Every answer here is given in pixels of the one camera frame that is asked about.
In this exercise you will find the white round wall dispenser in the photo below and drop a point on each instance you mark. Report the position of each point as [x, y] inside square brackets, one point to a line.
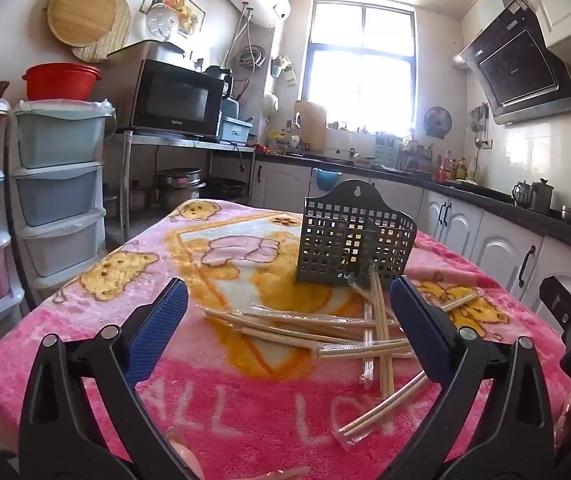
[270, 104]

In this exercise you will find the red snack packets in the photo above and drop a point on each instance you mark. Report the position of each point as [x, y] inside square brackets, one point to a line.
[260, 148]

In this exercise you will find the steel teapot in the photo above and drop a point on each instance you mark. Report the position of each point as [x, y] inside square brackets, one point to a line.
[521, 194]

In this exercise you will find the pale cutting board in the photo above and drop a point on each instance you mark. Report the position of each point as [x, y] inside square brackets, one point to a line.
[311, 125]

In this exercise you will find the kitchen window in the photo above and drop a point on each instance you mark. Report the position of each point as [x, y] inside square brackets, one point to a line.
[360, 70]

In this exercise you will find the white wall socket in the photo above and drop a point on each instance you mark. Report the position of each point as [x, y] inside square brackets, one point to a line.
[486, 144]

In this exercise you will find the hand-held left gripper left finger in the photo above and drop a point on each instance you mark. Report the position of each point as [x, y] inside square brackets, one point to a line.
[160, 330]

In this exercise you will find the metal shelf rack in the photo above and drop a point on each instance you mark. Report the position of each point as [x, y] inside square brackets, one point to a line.
[165, 142]

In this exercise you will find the set of chopsticks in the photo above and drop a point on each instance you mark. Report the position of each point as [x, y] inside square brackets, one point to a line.
[285, 332]

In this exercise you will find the fruit wall poster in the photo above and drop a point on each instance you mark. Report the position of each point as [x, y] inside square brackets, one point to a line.
[188, 5]

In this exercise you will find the round bamboo tray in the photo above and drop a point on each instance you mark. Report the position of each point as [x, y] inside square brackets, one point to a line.
[82, 10]

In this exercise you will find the blue hanging bag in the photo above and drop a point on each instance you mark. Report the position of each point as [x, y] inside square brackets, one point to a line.
[326, 180]

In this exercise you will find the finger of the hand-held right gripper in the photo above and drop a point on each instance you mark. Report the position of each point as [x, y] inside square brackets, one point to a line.
[560, 307]

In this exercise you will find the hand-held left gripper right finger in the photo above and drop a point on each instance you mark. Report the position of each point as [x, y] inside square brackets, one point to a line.
[415, 330]

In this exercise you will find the hanging utensil cluster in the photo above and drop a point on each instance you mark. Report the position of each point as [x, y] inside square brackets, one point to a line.
[479, 120]

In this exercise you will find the red plastic basin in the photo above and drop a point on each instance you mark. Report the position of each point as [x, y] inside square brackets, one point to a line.
[60, 82]

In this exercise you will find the pale blue knife holder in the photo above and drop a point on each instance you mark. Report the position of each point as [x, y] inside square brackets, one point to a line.
[385, 152]

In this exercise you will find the black kitchen countertop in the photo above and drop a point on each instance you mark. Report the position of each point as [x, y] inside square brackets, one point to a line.
[485, 200]

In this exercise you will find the teal plastic drawer unit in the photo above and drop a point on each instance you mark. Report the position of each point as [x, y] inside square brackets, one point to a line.
[60, 195]

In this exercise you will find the pink bear printed blanket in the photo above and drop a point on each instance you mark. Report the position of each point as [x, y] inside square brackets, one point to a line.
[245, 410]

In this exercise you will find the grey covered appliance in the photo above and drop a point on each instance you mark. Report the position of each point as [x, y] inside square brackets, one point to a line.
[148, 51]

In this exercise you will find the black wok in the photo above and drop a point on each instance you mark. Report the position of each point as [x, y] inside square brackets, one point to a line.
[228, 189]

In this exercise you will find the white kitchen base cabinets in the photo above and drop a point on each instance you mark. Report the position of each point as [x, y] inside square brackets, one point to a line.
[495, 245]

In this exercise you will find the grey perforated utensil holder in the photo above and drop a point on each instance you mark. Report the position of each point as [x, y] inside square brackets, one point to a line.
[350, 210]

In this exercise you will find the small wall-mounted holder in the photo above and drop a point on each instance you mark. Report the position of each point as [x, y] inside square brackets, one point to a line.
[283, 67]

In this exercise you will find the small black fan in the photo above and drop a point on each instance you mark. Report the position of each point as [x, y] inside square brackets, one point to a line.
[438, 122]

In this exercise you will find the black range hood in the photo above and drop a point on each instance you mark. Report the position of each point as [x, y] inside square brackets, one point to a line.
[520, 65]

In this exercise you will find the black microwave oven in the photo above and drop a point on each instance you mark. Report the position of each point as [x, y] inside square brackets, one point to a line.
[175, 100]

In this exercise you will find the stacked steel pots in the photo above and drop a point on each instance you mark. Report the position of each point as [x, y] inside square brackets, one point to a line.
[180, 190]

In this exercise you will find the dark metal kettle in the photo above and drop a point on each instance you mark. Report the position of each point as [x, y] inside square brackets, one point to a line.
[541, 197]

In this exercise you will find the round woven bamboo mat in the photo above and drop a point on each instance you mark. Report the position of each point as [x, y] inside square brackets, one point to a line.
[123, 30]

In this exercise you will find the small steel lidded pot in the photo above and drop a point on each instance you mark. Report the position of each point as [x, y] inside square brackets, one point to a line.
[139, 197]

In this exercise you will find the person's left hand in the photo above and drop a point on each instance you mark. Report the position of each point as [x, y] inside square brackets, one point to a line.
[188, 455]

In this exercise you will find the silver flexible duct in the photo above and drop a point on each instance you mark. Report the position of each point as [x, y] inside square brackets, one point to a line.
[460, 62]

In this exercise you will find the white plastic steamer plate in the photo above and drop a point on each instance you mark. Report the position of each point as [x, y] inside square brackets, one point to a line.
[161, 22]

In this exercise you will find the group of condiment bottles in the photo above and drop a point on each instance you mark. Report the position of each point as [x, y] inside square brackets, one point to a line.
[455, 167]

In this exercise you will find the black blender jug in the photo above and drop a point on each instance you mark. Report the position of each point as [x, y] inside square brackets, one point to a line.
[218, 80]

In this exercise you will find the blue plastic bin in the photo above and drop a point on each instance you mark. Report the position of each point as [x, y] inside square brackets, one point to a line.
[235, 130]

